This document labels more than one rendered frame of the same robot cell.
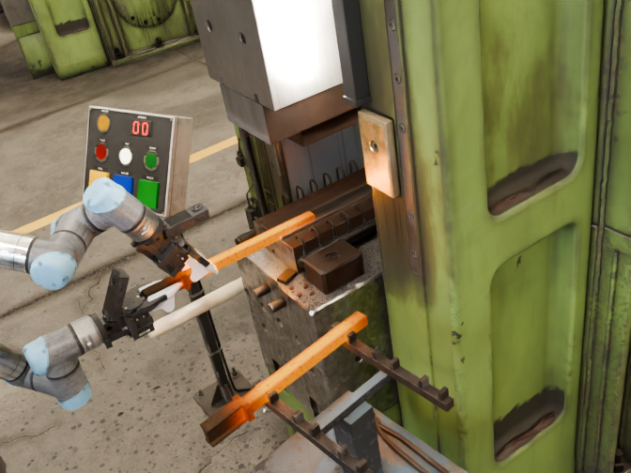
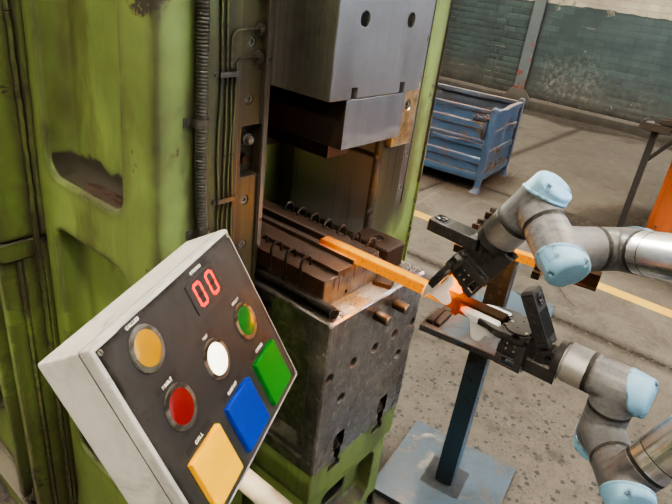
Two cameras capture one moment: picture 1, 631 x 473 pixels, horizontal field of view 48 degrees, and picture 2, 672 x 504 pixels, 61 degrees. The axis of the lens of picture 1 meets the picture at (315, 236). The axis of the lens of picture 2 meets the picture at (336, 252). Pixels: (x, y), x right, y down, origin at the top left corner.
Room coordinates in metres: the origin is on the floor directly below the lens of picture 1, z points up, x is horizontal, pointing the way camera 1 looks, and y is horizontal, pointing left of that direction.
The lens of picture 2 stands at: (2.03, 1.11, 1.58)
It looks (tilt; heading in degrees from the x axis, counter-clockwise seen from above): 27 degrees down; 244
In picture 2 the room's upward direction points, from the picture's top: 7 degrees clockwise
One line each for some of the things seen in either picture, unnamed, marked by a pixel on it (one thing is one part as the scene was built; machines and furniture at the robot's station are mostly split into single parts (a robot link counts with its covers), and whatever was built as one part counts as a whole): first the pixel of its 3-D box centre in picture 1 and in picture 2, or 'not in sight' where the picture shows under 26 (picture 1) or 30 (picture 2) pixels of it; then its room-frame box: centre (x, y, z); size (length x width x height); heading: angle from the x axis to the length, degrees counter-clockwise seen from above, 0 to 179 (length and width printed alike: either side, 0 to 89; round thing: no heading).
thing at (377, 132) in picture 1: (378, 153); (403, 111); (1.28, -0.16, 1.27); 0.09 x 0.02 x 0.17; 28
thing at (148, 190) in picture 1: (148, 193); (270, 372); (1.79, 0.44, 1.01); 0.07 x 0.05 x 0.07; 53
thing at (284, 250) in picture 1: (341, 209); (285, 243); (1.60, -0.08, 0.96); 0.42 x 0.20 x 0.09; 118
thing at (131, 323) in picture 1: (122, 319); (531, 348); (1.28, 0.46, 0.98); 0.12 x 0.08 x 0.09; 118
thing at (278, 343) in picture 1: (368, 295); (289, 323); (1.55, -0.11, 0.69); 0.56 x 0.38 x 0.45; 118
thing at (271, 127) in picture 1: (320, 82); (297, 96); (1.60, -0.08, 1.32); 0.42 x 0.20 x 0.10; 118
